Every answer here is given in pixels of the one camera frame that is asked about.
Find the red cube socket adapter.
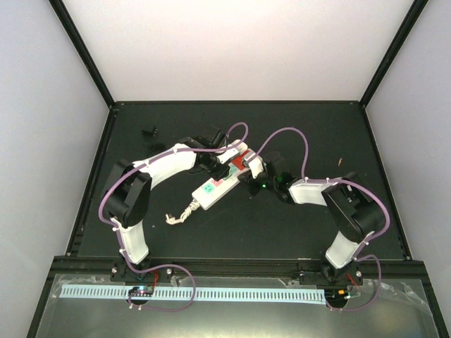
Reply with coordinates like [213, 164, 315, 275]
[230, 151, 249, 172]

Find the green plug adapter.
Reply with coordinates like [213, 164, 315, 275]
[225, 167, 237, 180]

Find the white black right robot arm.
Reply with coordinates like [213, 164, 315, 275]
[234, 151, 390, 284]

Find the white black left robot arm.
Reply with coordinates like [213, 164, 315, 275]
[98, 132, 244, 281]

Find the white power strip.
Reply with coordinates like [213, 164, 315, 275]
[192, 170, 243, 211]

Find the white power strip cord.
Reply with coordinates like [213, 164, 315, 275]
[164, 199, 200, 226]

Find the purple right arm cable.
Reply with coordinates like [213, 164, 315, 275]
[246, 127, 391, 313]

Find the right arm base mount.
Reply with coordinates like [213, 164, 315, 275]
[292, 260, 362, 287]

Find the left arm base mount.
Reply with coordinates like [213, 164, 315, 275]
[110, 259, 175, 284]

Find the black front frame rail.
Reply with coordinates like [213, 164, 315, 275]
[51, 256, 429, 282]

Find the white slotted cable duct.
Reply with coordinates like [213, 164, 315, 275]
[59, 284, 326, 305]

